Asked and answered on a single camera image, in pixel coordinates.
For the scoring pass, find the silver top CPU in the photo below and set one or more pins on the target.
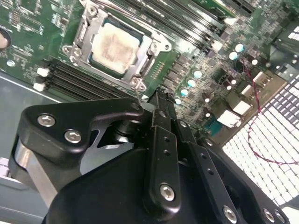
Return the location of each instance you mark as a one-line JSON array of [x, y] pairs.
[[116, 46]]

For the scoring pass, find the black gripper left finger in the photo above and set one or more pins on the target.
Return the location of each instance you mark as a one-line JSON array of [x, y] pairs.
[[163, 168]]

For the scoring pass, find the metal socket cover frame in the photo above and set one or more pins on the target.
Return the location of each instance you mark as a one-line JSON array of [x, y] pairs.
[[93, 30]]

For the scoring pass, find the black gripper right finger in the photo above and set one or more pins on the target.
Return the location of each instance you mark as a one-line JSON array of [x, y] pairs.
[[210, 186]]

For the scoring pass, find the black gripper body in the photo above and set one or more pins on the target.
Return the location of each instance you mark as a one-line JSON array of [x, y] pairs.
[[105, 198]]

